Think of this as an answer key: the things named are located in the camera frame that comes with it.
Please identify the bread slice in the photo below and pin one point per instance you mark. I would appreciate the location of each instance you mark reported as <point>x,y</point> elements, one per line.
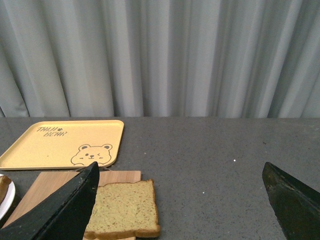
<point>124,210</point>
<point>5,181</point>

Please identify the wooden cutting board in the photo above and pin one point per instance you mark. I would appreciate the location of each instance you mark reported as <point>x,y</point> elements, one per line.
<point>49,181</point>

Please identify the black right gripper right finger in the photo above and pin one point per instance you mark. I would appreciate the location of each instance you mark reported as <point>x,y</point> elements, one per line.
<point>295,204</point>

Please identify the white round plate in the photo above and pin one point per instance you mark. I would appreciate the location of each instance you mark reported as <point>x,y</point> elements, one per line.
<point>8,200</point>

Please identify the yellow bear tray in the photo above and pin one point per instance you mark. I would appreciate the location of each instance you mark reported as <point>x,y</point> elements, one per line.
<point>72,144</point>

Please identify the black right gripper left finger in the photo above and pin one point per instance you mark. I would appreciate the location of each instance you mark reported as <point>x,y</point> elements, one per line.
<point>63,215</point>

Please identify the grey curtain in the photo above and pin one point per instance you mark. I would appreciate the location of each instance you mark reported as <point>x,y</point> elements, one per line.
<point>134,58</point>

